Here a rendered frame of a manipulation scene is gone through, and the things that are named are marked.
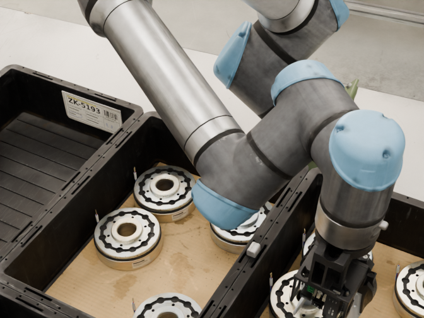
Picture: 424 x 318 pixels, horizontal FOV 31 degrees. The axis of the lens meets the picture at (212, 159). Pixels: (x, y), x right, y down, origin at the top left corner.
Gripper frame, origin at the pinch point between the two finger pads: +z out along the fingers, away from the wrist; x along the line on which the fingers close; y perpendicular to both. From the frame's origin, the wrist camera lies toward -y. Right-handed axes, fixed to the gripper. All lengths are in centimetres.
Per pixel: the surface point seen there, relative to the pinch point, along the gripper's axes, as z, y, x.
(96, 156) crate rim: -1.7, -5.2, -42.6
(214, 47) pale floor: 99, -153, -103
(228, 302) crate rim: -4.9, 9.1, -10.9
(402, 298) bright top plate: 0.3, -7.3, 7.9
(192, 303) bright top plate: 2.5, 7.5, -17.1
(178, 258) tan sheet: 6.5, -0.6, -24.5
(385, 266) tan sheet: 4.0, -14.0, 3.4
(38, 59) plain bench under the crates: 26, -44, -91
